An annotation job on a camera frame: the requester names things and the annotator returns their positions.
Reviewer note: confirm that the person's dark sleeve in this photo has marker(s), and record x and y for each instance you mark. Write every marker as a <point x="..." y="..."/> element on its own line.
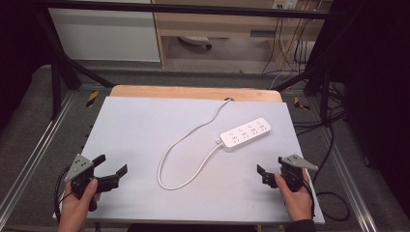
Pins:
<point x="304" y="226"/>

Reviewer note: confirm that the wooden desk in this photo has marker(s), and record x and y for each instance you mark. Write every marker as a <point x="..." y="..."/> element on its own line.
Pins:
<point x="225" y="25"/>

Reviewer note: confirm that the white power strip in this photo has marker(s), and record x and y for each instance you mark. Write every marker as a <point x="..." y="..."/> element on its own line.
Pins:
<point x="246" y="134"/>

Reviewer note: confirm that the person's dark clothing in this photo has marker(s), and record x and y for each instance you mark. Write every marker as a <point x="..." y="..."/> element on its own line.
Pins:
<point x="193" y="228"/>

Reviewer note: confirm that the yellow black tape strip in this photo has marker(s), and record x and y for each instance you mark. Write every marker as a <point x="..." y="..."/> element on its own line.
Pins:
<point x="92" y="99"/>
<point x="300" y="103"/>

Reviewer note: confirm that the white cabinet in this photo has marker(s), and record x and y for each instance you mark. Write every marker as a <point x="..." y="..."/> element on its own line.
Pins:
<point x="106" y="35"/>

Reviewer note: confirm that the person's left hand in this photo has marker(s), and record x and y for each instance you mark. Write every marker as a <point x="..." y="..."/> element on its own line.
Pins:
<point x="74" y="212"/>

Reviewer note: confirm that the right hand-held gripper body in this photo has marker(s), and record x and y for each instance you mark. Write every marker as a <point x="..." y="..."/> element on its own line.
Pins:
<point x="295" y="170"/>

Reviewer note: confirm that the aluminium floor rail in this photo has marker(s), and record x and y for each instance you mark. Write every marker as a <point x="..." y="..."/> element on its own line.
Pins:
<point x="348" y="180"/>
<point x="35" y="151"/>

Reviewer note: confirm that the black metal frame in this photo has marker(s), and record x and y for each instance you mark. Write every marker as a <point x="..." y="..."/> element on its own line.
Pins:
<point x="180" y="8"/>

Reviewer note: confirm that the black curtain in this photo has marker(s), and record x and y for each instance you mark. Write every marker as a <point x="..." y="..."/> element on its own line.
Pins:
<point x="377" y="96"/>
<point x="19" y="48"/>

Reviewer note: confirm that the person's right hand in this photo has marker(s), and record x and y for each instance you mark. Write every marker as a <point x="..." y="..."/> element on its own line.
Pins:
<point x="298" y="204"/>

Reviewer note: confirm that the white table board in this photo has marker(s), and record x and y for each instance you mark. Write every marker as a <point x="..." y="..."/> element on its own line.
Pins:
<point x="138" y="135"/>

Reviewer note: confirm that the white chair base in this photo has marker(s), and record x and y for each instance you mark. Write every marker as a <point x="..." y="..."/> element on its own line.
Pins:
<point x="195" y="40"/>

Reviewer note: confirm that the white wall socket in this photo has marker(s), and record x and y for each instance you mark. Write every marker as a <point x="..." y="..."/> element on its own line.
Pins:
<point x="285" y="4"/>

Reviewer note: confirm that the wooden table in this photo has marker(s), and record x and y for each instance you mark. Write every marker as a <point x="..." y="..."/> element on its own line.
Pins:
<point x="193" y="92"/>

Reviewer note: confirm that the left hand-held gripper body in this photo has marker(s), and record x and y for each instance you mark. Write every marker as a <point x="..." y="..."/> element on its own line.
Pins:
<point x="80" y="167"/>

